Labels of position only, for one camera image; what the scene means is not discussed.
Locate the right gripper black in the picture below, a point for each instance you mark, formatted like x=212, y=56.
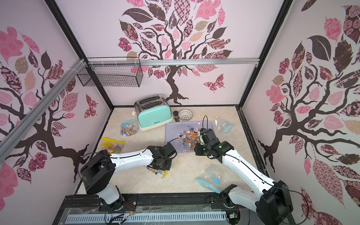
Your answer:
x=203, y=138

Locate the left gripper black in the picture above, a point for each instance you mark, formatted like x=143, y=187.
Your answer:
x=167, y=168

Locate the candy bag yellow zip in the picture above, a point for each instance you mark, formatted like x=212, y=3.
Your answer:
x=160, y=173
x=111, y=146

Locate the candy bag blue zip front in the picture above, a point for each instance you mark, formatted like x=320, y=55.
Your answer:
x=223, y=127

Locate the candy bag blue zip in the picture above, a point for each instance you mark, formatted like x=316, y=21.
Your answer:
x=214, y=178
x=223, y=127

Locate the lavender plastic tray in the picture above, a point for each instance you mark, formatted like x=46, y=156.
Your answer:
x=173, y=130

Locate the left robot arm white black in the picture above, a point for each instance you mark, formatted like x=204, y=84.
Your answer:
x=98, y=171

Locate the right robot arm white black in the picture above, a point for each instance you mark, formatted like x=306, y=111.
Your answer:
x=269, y=199

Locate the pile of candies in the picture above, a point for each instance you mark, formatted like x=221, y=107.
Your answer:
x=188, y=139

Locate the candy bag near toaster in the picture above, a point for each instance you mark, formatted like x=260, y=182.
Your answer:
x=129, y=128

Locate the white sink strainer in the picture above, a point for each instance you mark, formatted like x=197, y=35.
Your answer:
x=185, y=115

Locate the small dark spice jar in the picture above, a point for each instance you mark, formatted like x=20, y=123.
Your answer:
x=176, y=116

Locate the mint green toaster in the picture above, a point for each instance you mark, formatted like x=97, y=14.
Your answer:
x=152, y=112

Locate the black base frame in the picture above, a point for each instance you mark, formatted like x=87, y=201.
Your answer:
x=151, y=203

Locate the white cable duct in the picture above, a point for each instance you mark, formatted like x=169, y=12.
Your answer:
x=190, y=218

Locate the black wire basket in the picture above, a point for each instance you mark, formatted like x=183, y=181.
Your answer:
x=112, y=72

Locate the aluminium rail back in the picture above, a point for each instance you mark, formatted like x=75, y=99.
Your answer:
x=226, y=61

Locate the aluminium rail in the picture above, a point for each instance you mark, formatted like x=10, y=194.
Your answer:
x=226, y=61
x=15, y=136

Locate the aluminium rail left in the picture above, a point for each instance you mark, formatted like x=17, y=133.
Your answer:
x=15, y=136

